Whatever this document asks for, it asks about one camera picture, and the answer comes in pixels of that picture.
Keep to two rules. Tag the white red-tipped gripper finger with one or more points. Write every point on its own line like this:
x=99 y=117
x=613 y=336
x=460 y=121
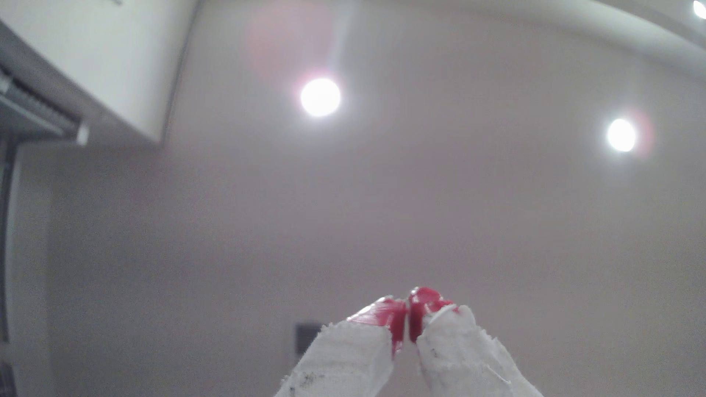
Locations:
x=463 y=358
x=345 y=358

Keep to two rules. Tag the round ceiling light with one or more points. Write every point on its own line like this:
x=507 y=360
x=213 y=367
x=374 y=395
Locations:
x=320 y=97
x=621 y=135
x=700 y=8

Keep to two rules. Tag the white ceiling air unit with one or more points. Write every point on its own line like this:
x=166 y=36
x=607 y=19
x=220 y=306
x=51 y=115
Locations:
x=99 y=49

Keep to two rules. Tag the grey window blind rail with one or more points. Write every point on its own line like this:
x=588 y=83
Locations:
x=33 y=110

